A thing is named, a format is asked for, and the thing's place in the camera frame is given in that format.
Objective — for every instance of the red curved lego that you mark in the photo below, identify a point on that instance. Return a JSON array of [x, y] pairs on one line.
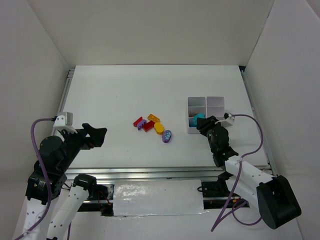
[[137, 121]]

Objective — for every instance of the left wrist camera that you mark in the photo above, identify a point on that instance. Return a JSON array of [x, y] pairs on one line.
[[64, 122]]

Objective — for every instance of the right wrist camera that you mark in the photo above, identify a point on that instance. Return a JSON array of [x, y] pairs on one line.
[[228, 120]]

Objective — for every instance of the red rectangular lego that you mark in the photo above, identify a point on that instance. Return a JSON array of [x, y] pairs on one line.
[[148, 126]]

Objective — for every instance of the right aluminium rail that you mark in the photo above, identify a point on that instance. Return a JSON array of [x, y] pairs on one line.
[[266, 147]]

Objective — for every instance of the teal rounded lego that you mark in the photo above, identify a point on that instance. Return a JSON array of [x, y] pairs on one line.
[[196, 117]]

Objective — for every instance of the purple curved lego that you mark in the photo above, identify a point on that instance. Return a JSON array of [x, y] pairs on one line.
[[141, 124]]

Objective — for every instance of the white divided container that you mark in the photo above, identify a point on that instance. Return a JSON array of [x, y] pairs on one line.
[[210, 106]]

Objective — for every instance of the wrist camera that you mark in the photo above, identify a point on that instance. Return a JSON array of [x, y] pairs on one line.
[[228, 120], [64, 122]]

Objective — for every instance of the yellow oval lego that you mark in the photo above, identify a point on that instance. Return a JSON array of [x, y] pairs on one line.
[[159, 128]]

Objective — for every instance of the white foil sheet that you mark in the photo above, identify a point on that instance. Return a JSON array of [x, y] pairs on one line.
[[157, 198]]

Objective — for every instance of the purple oval flower lego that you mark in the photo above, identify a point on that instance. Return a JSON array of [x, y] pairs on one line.
[[166, 136]]

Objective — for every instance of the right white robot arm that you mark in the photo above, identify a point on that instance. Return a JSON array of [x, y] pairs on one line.
[[272, 196]]

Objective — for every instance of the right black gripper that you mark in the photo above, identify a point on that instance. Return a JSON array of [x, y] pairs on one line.
[[207, 125]]

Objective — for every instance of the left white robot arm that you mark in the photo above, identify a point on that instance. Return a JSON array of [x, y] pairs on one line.
[[54, 156]]

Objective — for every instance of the aluminium front rail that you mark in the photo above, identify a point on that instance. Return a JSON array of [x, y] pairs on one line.
[[152, 173]]

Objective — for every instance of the teal stepped lego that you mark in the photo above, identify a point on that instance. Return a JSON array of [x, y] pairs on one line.
[[191, 122]]

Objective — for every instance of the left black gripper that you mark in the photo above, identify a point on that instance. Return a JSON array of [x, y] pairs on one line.
[[85, 137]]

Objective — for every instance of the left aluminium rail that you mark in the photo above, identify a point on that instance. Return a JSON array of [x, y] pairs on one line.
[[68, 82]]

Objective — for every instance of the orange flat lego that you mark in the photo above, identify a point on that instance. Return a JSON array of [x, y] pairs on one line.
[[153, 118]]

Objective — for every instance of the aluminium rail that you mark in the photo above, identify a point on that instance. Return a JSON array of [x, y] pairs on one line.
[[152, 173], [266, 147], [68, 82]]

